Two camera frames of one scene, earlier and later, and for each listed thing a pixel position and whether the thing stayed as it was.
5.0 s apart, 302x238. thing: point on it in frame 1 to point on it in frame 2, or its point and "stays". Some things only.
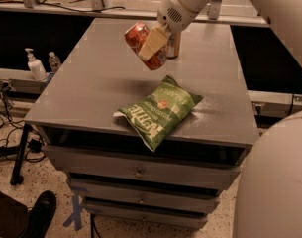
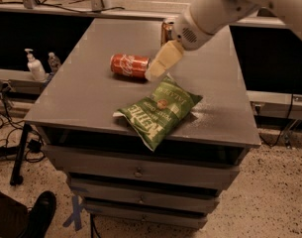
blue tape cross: x=76 y=215 stays
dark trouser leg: x=9 y=216 stays
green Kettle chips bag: x=155 y=117 stays
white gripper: x=172 y=13 to x=186 y=33
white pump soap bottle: x=36 y=66 stays
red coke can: x=135 y=37 to x=130 y=64
